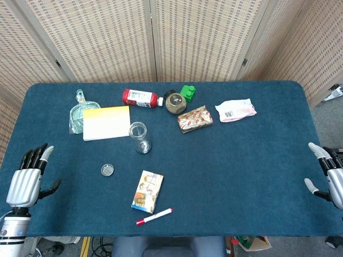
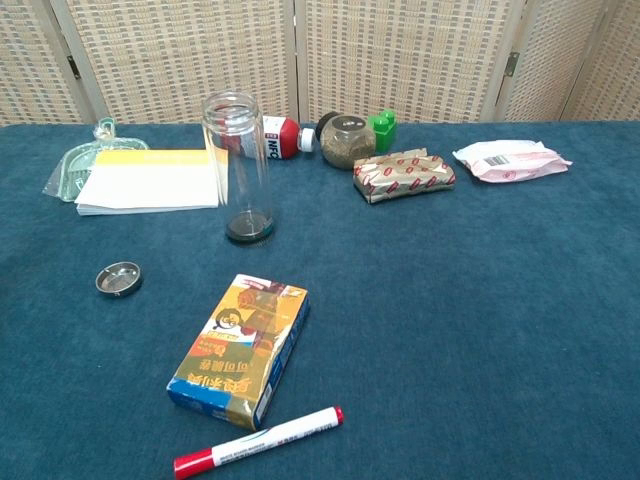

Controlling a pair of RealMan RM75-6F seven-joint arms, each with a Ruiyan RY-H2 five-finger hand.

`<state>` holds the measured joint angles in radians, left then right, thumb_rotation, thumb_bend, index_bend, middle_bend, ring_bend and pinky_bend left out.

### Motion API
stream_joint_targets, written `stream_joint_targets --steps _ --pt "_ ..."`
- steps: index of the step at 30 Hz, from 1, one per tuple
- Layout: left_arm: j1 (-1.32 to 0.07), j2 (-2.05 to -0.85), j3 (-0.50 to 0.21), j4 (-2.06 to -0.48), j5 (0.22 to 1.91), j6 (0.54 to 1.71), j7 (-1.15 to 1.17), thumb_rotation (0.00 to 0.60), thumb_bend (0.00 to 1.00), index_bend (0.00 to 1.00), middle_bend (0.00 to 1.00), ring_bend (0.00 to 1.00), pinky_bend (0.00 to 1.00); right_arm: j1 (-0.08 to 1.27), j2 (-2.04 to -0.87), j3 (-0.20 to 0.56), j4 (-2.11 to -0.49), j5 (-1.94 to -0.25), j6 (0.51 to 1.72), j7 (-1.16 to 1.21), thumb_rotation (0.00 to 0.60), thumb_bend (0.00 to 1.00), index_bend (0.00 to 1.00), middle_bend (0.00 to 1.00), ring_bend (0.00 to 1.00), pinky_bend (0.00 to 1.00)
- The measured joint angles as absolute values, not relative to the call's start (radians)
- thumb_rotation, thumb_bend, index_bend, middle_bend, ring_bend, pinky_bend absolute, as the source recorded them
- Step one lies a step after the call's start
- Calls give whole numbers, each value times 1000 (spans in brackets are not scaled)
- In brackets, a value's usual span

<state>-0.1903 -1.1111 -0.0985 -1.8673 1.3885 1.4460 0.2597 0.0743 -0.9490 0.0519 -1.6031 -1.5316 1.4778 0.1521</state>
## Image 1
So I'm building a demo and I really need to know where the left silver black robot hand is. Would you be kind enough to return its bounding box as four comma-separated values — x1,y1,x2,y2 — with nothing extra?
5,142,62,208

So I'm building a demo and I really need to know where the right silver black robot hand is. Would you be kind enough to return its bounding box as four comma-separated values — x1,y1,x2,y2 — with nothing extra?
304,142,343,210

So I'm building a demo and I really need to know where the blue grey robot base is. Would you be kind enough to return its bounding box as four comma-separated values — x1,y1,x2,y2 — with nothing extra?
111,236,227,257

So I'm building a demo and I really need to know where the black caster wheel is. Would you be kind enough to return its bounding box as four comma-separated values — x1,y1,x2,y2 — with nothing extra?
325,235,343,249

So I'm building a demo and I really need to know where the white metal stand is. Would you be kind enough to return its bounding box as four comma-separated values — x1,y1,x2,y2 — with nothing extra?
320,84,343,105

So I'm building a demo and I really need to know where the clear plastic scoop in bag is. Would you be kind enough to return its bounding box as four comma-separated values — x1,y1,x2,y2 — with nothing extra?
69,89,101,135

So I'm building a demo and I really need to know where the yellow white notepad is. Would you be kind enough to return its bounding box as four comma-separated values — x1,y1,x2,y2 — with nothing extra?
83,105,131,141

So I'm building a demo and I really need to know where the cardboard box with items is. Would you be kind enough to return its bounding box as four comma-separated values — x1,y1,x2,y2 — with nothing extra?
226,236,272,257

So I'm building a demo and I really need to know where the pink white plastic pouch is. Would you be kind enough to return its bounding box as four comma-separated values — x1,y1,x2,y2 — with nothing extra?
214,98,257,123

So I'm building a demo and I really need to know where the blue felt table cloth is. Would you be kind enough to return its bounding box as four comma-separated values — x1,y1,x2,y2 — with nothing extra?
0,80,343,238

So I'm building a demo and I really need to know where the colourful printed small box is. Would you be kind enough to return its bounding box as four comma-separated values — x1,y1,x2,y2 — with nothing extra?
131,170,165,214

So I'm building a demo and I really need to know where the clear glass jar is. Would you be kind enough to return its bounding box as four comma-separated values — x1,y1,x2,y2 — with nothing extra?
129,122,152,155

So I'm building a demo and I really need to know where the red white marker pen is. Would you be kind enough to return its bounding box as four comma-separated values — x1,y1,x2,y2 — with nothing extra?
136,208,174,226

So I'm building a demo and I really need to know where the red bottle with white cap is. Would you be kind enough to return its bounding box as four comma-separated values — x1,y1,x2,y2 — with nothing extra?
122,88,164,109

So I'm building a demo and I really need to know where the gold red foil packet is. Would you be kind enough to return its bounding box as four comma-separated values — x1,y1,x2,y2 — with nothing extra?
177,105,214,134

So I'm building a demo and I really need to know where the green toy building block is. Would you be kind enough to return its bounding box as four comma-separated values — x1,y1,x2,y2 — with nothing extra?
180,85,197,103

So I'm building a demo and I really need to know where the round brown spice jar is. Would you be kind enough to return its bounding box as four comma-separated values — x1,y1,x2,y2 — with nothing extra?
163,89,188,115

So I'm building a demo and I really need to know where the woven folding screen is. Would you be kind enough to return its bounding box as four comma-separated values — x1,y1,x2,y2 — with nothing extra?
0,0,343,167

